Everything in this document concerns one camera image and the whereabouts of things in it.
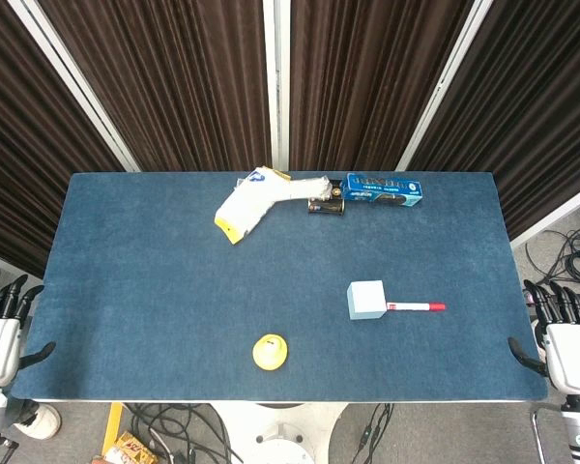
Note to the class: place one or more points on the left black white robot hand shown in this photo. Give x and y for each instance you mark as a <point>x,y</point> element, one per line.
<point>0,348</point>

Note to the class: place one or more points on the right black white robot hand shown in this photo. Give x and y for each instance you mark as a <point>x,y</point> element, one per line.
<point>572,353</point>

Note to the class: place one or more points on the red marker pen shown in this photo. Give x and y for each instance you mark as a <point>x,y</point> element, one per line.
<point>411,306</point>

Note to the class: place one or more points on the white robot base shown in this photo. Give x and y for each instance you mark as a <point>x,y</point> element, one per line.
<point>280,435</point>

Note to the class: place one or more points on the light blue cube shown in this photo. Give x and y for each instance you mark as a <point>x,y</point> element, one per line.
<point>366,300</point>

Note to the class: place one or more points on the white shoe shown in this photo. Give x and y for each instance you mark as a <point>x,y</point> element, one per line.
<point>41,421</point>

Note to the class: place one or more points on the yellow bar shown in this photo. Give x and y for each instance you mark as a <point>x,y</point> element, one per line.
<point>112,425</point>

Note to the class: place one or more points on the yellow printed carton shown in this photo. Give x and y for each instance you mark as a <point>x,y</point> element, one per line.
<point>130,450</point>

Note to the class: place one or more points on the blue felt table mat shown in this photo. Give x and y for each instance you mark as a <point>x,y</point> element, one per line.
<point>174,299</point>

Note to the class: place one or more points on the brown pleated partition screen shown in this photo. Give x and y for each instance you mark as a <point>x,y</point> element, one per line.
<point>357,72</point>
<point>536,121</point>
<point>174,72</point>
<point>9,145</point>

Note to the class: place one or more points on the blue Oreo cookie box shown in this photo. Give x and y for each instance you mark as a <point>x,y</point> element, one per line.
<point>382,188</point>

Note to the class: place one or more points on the yellow pear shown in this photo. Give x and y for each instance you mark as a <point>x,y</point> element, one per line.
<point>270,354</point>

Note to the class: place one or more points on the white package with yellow end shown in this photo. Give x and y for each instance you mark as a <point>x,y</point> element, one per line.
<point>241,212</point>

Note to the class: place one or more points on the black battery pack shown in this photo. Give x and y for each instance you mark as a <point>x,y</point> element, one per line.
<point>326,207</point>

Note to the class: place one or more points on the white plastic cup sleeve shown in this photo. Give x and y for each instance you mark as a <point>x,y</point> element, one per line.
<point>304,189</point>

